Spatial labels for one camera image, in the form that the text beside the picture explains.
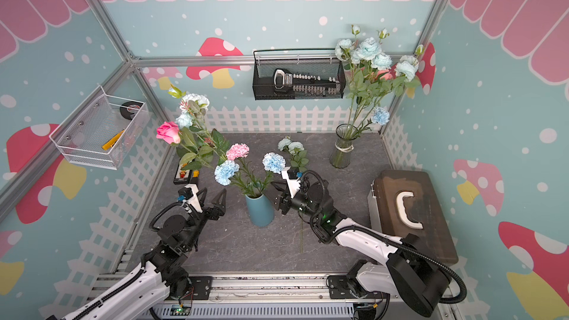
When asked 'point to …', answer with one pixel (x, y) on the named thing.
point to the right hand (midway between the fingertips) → (267, 188)
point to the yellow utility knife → (112, 141)
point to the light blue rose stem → (300, 159)
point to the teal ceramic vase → (261, 211)
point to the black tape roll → (129, 109)
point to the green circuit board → (180, 311)
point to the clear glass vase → (341, 156)
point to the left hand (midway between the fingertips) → (218, 192)
